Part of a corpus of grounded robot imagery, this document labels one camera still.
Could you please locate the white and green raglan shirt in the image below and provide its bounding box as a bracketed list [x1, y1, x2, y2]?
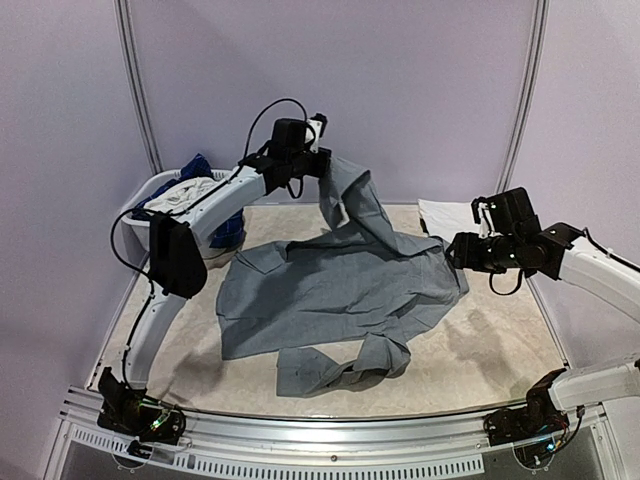
[418, 199, 480, 242]

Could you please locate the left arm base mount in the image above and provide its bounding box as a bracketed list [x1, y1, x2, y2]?
[97, 367, 187, 454]

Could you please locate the blue plaid garment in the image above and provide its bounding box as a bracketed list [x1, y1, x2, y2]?
[130, 154, 246, 259]

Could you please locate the white garment in basket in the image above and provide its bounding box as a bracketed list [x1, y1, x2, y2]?
[141, 177, 221, 213]

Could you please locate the right aluminium corner post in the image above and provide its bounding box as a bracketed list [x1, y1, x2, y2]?
[495, 0, 549, 193]

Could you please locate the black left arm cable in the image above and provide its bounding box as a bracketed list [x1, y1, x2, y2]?
[110, 98, 314, 391]

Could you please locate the aluminium front rail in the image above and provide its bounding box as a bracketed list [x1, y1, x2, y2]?
[44, 387, 625, 479]

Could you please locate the left aluminium corner post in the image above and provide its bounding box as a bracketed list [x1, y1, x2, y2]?
[113, 0, 163, 175]

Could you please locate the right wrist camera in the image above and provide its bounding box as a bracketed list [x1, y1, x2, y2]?
[471, 187, 542, 240]

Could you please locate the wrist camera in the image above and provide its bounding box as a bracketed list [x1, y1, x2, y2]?
[267, 113, 328, 161]
[471, 187, 542, 240]

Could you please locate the aluminium corner post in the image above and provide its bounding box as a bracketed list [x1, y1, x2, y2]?
[113, 0, 163, 175]
[495, 0, 549, 193]

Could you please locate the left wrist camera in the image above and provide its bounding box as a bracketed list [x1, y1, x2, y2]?
[267, 113, 328, 161]

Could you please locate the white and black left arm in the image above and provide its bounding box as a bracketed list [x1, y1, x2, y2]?
[98, 147, 331, 396]

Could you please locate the grey garment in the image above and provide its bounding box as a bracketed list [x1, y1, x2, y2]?
[216, 158, 468, 397]

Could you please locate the white plastic laundry basket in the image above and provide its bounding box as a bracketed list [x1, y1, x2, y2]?
[122, 169, 246, 261]

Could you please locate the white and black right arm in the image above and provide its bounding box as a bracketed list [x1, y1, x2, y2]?
[446, 223, 639, 436]

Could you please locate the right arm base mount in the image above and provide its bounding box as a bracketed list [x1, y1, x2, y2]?
[483, 400, 576, 470]

